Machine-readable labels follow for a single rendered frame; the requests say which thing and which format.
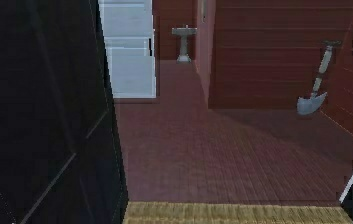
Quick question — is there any white room door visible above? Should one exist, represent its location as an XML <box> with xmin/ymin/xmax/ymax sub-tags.
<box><xmin>97</xmin><ymin>0</ymin><xmax>158</xmax><ymax>100</ymax></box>

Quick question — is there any grey shovel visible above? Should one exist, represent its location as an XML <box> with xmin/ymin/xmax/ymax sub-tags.
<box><xmin>296</xmin><ymin>39</ymin><xmax>342</xmax><ymax>117</ymax></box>

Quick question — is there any grey pedestal sink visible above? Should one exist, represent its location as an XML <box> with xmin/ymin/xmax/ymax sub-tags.
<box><xmin>171</xmin><ymin>24</ymin><xmax>198</xmax><ymax>64</ymax></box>

